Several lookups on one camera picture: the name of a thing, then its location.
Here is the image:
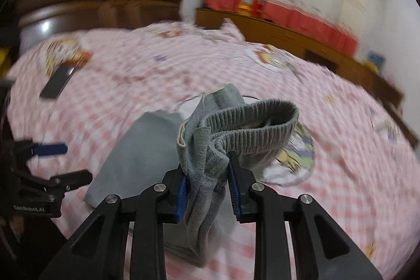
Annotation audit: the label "pink checked cartoon bed sheet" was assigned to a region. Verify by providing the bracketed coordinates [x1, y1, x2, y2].
[7, 19, 420, 280]

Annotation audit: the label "black smartphone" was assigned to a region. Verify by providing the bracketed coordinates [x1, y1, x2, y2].
[39, 64, 77, 101]

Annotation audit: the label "grey pants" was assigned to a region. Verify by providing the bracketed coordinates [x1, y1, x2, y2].
[83, 83, 300, 268]

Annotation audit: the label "blue yellow box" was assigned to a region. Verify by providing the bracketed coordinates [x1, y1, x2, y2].
[365, 51, 387, 71]

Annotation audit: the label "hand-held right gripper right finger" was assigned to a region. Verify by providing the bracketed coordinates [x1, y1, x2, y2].
[227, 151, 383, 280]

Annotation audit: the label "light wooden low cabinet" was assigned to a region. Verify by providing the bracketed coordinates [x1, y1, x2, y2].
[195, 7, 420, 149]

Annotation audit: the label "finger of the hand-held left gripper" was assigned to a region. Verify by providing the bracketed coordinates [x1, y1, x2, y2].
[18, 140, 69, 158]
[20, 169, 93, 199]

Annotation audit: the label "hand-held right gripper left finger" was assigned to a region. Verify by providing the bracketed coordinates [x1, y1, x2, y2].
[39, 168, 188, 280]

